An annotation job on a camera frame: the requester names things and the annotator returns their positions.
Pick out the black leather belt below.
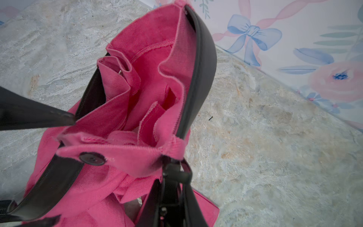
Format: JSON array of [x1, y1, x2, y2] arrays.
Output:
[[0, 5, 218, 223]]

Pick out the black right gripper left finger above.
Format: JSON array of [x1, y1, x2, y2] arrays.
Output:
[[135, 179, 161, 227]]

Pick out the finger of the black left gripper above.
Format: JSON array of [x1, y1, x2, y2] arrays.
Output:
[[16, 215, 61, 227], [1, 87, 76, 131]]

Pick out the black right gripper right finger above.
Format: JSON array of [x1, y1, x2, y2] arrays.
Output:
[[181, 183, 208, 227]]

